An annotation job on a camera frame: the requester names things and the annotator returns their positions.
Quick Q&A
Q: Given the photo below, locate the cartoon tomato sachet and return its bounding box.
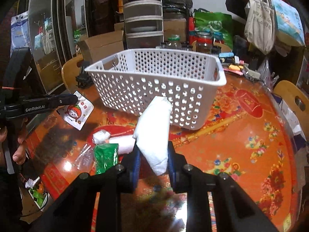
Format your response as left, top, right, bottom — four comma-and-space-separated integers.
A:
57, 91, 94, 131

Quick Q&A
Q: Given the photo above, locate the clear plastic pouch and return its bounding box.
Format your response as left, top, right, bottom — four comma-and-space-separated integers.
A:
73, 144, 94, 172

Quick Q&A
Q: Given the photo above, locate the green plastic packet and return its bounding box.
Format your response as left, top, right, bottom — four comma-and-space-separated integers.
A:
94, 143, 118, 174

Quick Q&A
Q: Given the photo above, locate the white cloth packet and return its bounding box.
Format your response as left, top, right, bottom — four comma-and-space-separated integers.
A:
133, 96, 172, 175

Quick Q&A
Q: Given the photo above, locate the person left hand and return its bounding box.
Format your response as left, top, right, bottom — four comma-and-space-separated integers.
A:
0, 117, 29, 166

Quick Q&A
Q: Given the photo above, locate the left wooden chair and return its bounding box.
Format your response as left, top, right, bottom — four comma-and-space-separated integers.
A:
61, 55, 83, 93

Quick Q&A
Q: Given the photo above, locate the wooden chair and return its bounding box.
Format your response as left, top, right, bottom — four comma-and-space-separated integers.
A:
273, 80, 308, 140
61, 55, 83, 93

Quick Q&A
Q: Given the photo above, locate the black phone holder stand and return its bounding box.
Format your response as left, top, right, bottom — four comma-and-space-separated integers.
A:
76, 60, 93, 89

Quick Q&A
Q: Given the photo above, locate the small white cloth ball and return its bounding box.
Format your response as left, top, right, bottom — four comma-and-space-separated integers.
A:
92, 129, 110, 145

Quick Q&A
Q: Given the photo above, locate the cardboard box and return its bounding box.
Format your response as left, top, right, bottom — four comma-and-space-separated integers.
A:
77, 30, 124, 64

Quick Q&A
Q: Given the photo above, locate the white rolled towel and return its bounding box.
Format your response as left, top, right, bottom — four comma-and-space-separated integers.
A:
109, 135, 136, 155

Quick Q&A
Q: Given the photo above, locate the right wooden chair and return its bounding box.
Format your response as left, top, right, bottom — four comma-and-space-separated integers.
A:
273, 80, 308, 140

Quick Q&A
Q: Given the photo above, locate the grey stacked drawer tower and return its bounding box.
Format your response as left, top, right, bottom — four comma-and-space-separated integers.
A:
123, 0, 164, 49

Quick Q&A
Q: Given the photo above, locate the green lid glass jar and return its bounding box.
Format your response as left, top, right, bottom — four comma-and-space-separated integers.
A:
166, 35, 182, 50

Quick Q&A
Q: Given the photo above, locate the white perforated plastic basket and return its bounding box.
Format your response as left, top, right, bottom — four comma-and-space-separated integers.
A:
85, 48, 227, 131

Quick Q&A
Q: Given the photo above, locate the red lid glass jar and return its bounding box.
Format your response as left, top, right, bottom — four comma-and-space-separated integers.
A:
196, 32, 213, 54

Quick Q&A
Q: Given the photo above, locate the green shopping bag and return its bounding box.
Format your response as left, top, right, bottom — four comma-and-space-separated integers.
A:
193, 9, 234, 49

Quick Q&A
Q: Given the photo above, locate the beige canvas tote bag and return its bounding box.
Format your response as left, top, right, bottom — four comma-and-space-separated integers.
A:
244, 0, 275, 55

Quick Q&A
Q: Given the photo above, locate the blue illustrated paper bag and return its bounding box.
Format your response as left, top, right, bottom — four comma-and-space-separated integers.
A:
271, 0, 305, 47

